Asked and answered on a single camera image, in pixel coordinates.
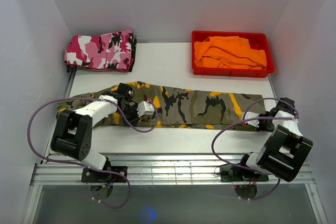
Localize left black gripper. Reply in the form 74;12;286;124
117;102;144;127

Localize yellow camouflage trousers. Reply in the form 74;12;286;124
56;81;265;132

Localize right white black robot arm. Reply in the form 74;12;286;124
237;98;313;182

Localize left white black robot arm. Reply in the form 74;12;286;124
51;83;140;182

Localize pink camouflage folded trousers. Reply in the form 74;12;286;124
64;29;137;72

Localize orange cloth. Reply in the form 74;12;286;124
194;36;267;70

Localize red plastic bin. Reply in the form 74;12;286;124
191;30;275;78

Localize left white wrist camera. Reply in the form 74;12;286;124
137;100;155;117

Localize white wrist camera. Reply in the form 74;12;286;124
137;100;155;117
242;112;260;131

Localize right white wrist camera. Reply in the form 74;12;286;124
242;112;260;131

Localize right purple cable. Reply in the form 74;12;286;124
211;97;300;201

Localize purple cable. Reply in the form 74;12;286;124
27;97;160;209
211;97;300;201

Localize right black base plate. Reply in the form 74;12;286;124
217;164;269;183

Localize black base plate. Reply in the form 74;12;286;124
217;164;269;183
81;166;128;183

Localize aluminium rail frame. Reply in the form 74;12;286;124
22;71;328;224

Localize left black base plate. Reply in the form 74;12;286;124
81;166;128;183

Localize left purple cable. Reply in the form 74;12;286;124
27;97;160;209

